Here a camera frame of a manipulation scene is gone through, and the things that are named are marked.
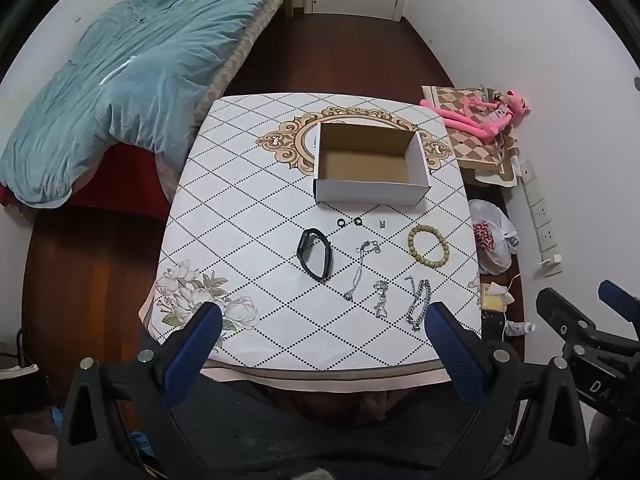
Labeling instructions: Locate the white flat item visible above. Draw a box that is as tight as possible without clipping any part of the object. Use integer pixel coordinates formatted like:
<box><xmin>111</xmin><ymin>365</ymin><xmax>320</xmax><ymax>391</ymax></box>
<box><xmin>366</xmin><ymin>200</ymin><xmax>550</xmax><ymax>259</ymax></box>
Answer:
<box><xmin>0</xmin><ymin>362</ymin><xmax>40</xmax><ymax>380</ymax></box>

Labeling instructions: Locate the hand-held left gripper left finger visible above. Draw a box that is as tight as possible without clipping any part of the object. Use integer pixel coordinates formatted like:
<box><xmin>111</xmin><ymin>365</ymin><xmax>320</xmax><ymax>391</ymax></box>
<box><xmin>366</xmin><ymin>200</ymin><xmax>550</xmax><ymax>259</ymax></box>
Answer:
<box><xmin>56</xmin><ymin>301</ymin><xmax>224</xmax><ymax>480</ymax></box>

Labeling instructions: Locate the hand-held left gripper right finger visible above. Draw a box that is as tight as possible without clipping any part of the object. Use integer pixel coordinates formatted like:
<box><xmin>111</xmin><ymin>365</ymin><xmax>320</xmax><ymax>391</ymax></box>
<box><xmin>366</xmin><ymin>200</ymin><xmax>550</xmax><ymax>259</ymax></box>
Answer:
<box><xmin>424</xmin><ymin>301</ymin><xmax>591</xmax><ymax>480</ymax></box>

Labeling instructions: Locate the checkered cushion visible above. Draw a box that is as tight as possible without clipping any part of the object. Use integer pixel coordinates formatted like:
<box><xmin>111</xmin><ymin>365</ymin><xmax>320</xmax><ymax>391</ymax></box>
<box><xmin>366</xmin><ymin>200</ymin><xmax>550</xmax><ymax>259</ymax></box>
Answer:
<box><xmin>421</xmin><ymin>85</ymin><xmax>521</xmax><ymax>188</ymax></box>

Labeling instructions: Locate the pink plush toy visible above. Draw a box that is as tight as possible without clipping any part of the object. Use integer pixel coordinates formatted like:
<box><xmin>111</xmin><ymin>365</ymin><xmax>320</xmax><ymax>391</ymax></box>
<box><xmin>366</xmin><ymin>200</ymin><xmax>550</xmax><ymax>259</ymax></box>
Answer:
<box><xmin>432</xmin><ymin>91</ymin><xmax>532</xmax><ymax>141</ymax></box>

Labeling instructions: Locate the black wristband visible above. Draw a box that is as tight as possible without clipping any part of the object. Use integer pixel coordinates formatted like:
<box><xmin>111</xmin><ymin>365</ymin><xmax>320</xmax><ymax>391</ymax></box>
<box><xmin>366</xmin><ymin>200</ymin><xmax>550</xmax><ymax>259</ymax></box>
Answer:
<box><xmin>298</xmin><ymin>228</ymin><xmax>332</xmax><ymax>281</ymax></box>

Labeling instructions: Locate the small yellow box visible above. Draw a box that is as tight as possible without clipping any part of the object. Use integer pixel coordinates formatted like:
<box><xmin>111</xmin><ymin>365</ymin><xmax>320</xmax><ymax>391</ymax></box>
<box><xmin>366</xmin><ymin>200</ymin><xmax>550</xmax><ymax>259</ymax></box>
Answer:
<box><xmin>479</xmin><ymin>284</ymin><xmax>507</xmax><ymax>312</ymax></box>

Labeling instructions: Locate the thin silver necklace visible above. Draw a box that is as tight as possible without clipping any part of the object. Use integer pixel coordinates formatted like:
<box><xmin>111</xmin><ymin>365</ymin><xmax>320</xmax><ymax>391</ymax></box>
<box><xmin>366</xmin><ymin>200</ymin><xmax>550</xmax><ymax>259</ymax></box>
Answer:
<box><xmin>344</xmin><ymin>241</ymin><xmax>382</xmax><ymax>302</ymax></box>

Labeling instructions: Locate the wooden bead bracelet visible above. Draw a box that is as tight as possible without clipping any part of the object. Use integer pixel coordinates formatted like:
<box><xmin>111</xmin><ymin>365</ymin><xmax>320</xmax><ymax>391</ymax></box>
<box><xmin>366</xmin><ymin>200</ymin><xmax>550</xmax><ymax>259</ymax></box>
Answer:
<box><xmin>407</xmin><ymin>224</ymin><xmax>449</xmax><ymax>264</ymax></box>

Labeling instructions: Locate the white plastic bag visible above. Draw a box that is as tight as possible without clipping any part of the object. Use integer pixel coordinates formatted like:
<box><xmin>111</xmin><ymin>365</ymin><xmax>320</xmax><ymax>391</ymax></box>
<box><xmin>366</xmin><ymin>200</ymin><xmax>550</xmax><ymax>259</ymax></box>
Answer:
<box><xmin>469</xmin><ymin>199</ymin><xmax>519</xmax><ymax>275</ymax></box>

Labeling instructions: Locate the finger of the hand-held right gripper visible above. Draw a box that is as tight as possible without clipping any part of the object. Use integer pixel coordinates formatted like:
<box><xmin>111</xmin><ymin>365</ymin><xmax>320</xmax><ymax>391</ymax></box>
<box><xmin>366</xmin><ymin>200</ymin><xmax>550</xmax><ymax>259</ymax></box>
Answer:
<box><xmin>536</xmin><ymin>287</ymin><xmax>600</xmax><ymax>352</ymax></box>
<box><xmin>598</xmin><ymin>280</ymin><xmax>640</xmax><ymax>322</ymax></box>

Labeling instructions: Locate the teal blanket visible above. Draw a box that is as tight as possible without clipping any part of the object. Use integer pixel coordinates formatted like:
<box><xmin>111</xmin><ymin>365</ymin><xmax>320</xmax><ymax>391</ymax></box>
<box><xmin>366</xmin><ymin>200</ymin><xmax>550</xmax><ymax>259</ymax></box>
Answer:
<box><xmin>0</xmin><ymin>0</ymin><xmax>273</xmax><ymax>208</ymax></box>

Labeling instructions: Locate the white power strip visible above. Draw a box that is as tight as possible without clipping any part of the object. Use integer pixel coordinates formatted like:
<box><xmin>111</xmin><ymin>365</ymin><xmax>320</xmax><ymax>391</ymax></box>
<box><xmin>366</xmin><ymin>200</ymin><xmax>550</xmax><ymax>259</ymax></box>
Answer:
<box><xmin>520</xmin><ymin>160</ymin><xmax>558</xmax><ymax>252</ymax></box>

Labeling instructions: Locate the small silver chain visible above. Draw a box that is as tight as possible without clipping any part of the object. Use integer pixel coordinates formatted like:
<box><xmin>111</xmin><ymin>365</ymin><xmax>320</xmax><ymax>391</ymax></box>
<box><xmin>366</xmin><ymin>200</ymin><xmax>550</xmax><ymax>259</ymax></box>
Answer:
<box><xmin>372</xmin><ymin>280</ymin><xmax>392</xmax><ymax>318</ymax></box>

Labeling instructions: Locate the cardboard box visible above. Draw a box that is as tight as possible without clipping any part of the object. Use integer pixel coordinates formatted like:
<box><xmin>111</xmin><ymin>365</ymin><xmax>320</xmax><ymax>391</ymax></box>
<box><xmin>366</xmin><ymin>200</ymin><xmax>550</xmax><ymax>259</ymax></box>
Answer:
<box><xmin>313</xmin><ymin>122</ymin><xmax>432</xmax><ymax>207</ymax></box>

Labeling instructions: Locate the thick silver chain bracelet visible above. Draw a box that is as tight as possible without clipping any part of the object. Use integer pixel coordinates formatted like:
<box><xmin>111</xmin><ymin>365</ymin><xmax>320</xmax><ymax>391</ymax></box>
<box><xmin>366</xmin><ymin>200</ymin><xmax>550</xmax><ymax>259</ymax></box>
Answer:
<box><xmin>404</xmin><ymin>276</ymin><xmax>435</xmax><ymax>332</ymax></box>

